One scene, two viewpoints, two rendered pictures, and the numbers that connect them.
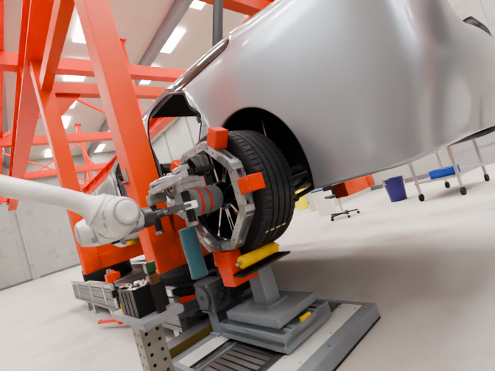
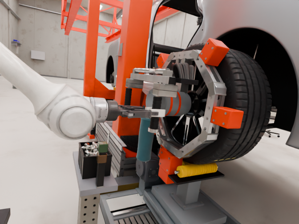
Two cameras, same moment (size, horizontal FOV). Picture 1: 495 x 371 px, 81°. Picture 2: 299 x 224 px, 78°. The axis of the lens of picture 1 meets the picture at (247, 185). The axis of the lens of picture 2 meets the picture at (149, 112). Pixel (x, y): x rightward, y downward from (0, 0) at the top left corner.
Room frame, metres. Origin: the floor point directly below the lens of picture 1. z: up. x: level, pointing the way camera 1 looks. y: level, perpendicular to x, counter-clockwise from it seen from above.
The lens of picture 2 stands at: (0.47, 0.10, 0.96)
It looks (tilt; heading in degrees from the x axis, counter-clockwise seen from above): 10 degrees down; 15
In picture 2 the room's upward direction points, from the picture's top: 7 degrees clockwise
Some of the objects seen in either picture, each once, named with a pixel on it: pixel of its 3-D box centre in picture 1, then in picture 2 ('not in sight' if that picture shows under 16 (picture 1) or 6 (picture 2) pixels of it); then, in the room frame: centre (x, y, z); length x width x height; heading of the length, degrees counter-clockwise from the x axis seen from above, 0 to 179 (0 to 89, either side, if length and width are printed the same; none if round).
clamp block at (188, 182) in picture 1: (188, 182); (165, 89); (1.22, 0.24, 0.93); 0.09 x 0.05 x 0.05; 132
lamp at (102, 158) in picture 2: (152, 278); (101, 157); (1.18, 0.47, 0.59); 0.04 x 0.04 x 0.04; 42
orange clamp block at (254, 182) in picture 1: (250, 183); (226, 117); (1.25, -0.02, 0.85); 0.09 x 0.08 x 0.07; 42
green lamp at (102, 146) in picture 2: (149, 266); (102, 146); (1.18, 0.47, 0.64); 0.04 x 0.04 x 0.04; 42
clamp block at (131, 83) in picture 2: (156, 198); (134, 83); (1.47, 0.46, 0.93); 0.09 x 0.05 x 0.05; 132
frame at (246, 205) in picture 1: (211, 198); (179, 103); (1.48, 0.20, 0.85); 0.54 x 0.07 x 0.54; 42
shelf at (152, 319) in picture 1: (144, 311); (91, 168); (1.32, 0.60, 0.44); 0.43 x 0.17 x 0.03; 42
